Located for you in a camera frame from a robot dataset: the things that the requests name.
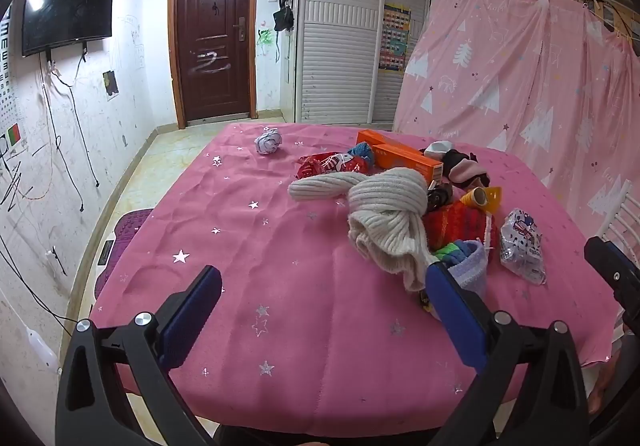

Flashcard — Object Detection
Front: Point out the lavender striped knit sock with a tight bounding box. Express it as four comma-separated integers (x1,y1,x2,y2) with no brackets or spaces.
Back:
432,240,488,299

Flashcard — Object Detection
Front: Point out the orange cylindrical roll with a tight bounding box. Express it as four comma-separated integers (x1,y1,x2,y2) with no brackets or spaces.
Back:
460,188,493,213

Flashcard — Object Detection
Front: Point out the teal knit sock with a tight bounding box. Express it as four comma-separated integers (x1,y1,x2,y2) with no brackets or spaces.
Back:
347,143,376,167

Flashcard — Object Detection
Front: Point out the purple floor mat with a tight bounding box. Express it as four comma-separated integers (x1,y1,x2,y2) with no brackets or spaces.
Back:
95,208,155,297

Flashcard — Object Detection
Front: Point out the small orange box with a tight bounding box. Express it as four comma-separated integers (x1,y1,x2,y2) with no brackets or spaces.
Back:
356,129,401,149

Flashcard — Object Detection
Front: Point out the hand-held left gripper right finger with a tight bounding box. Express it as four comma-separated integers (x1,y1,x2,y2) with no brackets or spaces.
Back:
425,262,588,446

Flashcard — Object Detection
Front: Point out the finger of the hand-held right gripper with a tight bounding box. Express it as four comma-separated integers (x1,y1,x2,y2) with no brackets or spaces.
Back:
584,236,640,327

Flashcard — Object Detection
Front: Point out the white louvered wardrobe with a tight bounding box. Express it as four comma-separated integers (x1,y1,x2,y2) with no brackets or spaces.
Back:
294,0,488,127

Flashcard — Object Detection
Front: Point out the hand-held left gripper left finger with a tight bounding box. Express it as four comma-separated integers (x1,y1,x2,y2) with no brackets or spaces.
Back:
55,265,223,446

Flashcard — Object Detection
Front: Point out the dark brown small item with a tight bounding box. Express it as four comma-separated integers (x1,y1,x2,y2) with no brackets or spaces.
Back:
427,183,454,215

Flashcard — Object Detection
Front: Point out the white metal chair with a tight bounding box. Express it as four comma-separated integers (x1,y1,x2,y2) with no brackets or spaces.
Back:
595,178,640,247

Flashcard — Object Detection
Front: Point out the small black hanging bag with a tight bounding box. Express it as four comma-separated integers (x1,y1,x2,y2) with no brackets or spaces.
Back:
272,6,296,32

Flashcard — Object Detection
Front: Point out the grey white sock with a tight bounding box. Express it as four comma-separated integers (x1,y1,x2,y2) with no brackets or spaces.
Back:
422,141,454,159

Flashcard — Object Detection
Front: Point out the black wall cable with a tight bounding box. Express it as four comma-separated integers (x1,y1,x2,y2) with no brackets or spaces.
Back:
45,50,101,213

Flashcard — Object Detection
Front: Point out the eye chart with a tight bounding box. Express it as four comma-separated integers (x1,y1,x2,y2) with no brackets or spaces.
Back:
0,8,25,149

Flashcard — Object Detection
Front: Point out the brown door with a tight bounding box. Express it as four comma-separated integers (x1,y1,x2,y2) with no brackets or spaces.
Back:
167,0,262,129

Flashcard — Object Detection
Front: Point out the red knit cloth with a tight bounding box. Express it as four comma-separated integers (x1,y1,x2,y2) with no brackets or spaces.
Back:
424,201,494,253

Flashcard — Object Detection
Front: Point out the long orange box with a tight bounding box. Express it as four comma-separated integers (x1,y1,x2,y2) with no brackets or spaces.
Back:
372,144,444,183

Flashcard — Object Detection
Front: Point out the black flat television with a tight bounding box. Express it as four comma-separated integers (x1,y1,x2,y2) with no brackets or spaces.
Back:
21,0,117,57

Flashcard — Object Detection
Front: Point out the printed clear plastic bag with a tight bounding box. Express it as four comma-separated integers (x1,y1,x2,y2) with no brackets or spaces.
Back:
499,208,547,285

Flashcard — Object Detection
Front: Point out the crumpled white paper ball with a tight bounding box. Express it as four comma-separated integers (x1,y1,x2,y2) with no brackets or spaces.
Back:
254,127,284,155

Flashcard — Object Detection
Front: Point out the green wall decoration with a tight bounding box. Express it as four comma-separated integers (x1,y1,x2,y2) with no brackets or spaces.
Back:
257,28,279,59

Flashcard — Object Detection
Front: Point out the colourful grid wall poster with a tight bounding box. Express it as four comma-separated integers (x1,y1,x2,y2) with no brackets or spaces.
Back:
379,3,412,72

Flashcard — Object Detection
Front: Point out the red snack wrapper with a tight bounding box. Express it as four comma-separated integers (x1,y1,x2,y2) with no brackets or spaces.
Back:
295,152,369,181

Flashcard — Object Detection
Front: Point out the beige knit scarf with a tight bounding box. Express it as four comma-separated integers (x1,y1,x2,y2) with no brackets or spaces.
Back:
288,167,442,294

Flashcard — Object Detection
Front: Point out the pink tree print curtain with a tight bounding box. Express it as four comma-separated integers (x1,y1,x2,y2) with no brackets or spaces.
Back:
392,0,640,247

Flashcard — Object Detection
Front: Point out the pink black sock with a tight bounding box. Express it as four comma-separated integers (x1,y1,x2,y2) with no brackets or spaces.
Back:
448,161,491,189

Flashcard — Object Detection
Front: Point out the pink star tablecloth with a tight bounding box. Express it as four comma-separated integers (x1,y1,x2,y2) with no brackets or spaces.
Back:
90,122,628,434

